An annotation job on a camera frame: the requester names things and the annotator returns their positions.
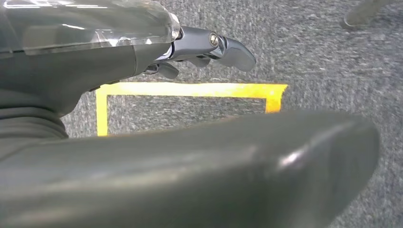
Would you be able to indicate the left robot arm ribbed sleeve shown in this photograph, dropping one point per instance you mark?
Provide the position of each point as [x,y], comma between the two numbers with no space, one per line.
[28,126]

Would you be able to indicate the stainless steel workbench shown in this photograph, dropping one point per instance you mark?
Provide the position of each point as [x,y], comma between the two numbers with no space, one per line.
[359,17]

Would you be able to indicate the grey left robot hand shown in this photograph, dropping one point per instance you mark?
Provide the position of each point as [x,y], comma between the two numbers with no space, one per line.
[78,63]

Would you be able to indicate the yellow floor tape square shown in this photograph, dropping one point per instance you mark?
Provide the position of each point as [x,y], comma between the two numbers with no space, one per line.
[189,89]

